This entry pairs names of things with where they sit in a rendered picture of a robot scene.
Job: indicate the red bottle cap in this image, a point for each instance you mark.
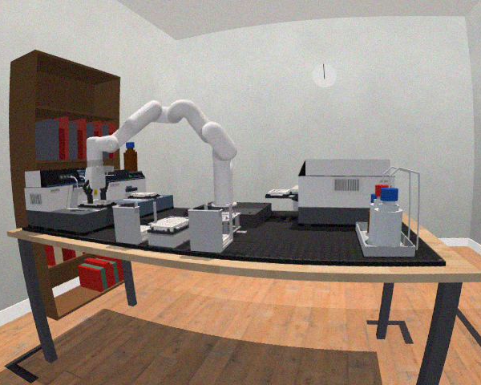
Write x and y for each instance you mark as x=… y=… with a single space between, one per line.
x=378 y=188

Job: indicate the brown glass bottle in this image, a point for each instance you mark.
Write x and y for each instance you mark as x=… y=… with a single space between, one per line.
x=130 y=161

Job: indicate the white plastic bottle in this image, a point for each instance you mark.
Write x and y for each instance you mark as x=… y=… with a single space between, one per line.
x=387 y=228

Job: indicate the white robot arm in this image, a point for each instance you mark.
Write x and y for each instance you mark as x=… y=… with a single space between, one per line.
x=211 y=133

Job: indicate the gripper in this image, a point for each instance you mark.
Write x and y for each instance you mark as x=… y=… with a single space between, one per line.
x=94 y=180

